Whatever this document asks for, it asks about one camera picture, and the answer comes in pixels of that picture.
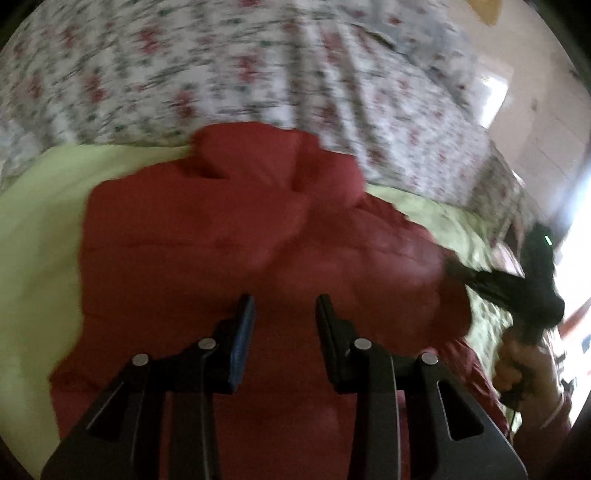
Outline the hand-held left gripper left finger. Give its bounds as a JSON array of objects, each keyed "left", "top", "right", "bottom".
[{"left": 41, "top": 294, "right": 257, "bottom": 480}]

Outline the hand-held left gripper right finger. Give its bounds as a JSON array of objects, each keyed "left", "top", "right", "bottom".
[{"left": 315, "top": 294, "right": 528, "bottom": 480}]

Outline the person's right hand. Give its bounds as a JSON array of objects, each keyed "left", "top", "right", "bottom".
[{"left": 492, "top": 323, "right": 563, "bottom": 412}]

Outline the person's right forearm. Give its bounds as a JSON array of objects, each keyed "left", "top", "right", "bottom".
[{"left": 512, "top": 390, "right": 574, "bottom": 460}]

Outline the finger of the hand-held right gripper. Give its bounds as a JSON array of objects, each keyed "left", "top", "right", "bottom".
[{"left": 444, "top": 259, "right": 527, "bottom": 319}]

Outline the light green bed sheet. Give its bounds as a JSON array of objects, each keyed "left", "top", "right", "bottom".
[{"left": 0, "top": 143, "right": 525, "bottom": 476}]

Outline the red quilted blanket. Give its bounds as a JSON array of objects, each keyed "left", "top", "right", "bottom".
[{"left": 48, "top": 122, "right": 511, "bottom": 480}]

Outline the floral print blanket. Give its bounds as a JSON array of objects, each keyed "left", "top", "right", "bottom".
[{"left": 0, "top": 0, "right": 532, "bottom": 245}]

